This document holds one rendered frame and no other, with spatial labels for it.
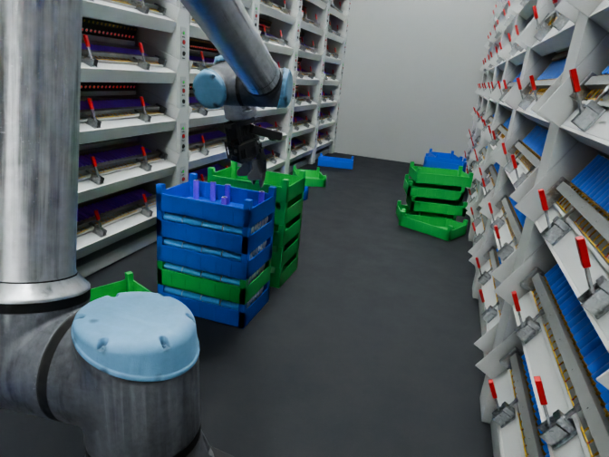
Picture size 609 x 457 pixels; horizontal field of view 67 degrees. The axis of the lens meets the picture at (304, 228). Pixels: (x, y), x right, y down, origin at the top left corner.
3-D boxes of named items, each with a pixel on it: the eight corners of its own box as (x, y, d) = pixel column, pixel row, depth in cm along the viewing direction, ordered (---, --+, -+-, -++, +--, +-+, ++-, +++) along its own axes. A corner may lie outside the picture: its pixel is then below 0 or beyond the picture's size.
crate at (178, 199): (275, 210, 146) (276, 186, 143) (248, 228, 128) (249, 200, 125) (192, 195, 154) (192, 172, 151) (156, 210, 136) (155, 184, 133)
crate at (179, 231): (273, 234, 149) (275, 210, 146) (246, 255, 130) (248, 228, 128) (191, 218, 157) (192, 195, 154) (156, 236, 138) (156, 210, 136)
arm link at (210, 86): (231, 72, 104) (250, 62, 115) (185, 70, 107) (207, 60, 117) (235, 112, 109) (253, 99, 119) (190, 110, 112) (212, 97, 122)
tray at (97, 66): (173, 82, 185) (183, 49, 180) (53, 82, 130) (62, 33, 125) (132, 62, 188) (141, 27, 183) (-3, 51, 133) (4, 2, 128)
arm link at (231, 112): (242, 95, 132) (263, 99, 125) (245, 112, 134) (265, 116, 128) (216, 102, 127) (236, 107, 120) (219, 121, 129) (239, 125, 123)
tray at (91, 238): (173, 216, 203) (182, 189, 198) (68, 264, 148) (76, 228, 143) (136, 194, 206) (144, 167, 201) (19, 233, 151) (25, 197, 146)
